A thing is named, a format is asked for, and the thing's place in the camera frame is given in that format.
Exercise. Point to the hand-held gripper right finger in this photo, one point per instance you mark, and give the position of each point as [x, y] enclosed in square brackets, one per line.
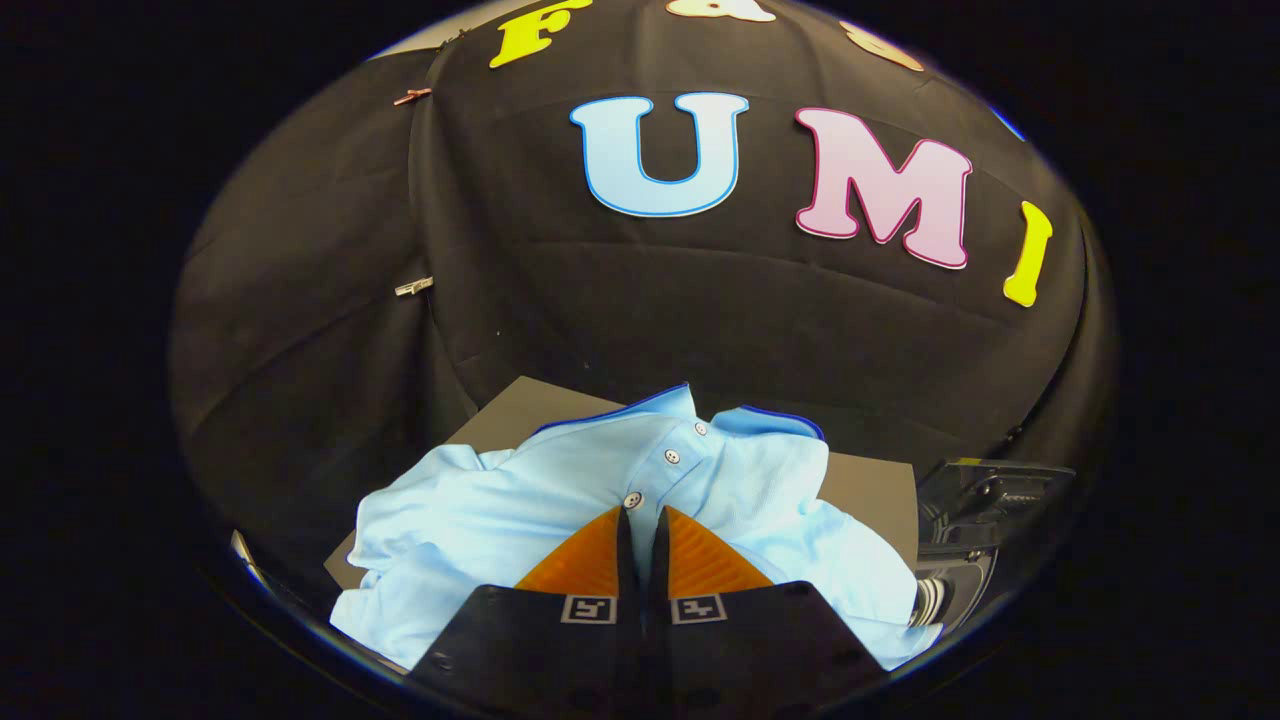
[657, 560]

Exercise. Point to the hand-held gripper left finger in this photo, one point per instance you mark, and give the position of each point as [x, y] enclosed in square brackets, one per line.
[626, 560]

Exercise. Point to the light blue polo shirt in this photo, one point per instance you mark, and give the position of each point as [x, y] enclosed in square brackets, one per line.
[480, 520]

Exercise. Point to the grey washing machine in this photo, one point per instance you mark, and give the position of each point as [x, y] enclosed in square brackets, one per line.
[960, 590]

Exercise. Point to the grey cabinet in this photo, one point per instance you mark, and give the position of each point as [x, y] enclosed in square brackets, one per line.
[530, 410]

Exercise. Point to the silver metal clip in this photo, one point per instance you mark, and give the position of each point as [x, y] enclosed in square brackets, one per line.
[414, 286]

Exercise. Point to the silver metal object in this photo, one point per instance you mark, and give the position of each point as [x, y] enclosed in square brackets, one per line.
[246, 560]

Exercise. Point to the copper metal clip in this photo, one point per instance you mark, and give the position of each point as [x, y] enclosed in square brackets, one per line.
[412, 96]

